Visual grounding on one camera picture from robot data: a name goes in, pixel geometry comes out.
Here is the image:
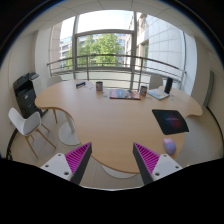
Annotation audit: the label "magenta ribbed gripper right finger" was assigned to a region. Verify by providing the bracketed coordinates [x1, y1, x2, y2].
[133, 143, 182, 185]

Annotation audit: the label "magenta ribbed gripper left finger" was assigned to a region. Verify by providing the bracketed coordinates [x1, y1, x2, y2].
[41, 143, 92, 185]

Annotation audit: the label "lilac computer mouse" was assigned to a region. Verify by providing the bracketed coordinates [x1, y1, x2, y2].
[163, 138, 176, 155]

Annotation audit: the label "black mouse pad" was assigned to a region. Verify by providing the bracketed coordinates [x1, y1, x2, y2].
[152, 109, 189, 135]

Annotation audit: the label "white chair wooden legs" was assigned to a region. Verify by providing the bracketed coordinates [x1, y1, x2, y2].
[8, 108, 55, 155]

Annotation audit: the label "light blue book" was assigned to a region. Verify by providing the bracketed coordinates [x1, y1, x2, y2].
[147, 88, 168, 100]

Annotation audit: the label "dark mug on right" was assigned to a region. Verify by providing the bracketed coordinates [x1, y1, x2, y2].
[140, 86, 147, 96]

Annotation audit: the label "small black box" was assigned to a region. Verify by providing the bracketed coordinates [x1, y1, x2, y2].
[76, 82, 86, 88]

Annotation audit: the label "colourful magazine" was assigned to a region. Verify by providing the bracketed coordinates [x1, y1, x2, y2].
[110, 89, 141, 100]

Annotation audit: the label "white chair far right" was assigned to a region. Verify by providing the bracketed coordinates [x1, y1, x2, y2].
[149, 74, 163, 89]

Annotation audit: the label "dark patterned mug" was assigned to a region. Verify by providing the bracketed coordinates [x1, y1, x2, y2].
[96, 81, 103, 91]

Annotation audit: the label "black cylindrical speaker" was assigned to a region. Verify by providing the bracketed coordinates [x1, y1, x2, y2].
[164, 77, 173, 94]

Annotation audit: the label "white chair behind table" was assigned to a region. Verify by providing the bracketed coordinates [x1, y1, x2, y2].
[47, 76, 62, 87]

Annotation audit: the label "black office printer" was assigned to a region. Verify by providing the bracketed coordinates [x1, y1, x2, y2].
[13, 72, 44, 118]

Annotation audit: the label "metal balcony railing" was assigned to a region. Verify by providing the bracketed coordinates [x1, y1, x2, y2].
[48, 54, 186, 90]

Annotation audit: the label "white table pedestal base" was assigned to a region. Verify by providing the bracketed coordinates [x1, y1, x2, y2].
[58, 114, 80, 146]

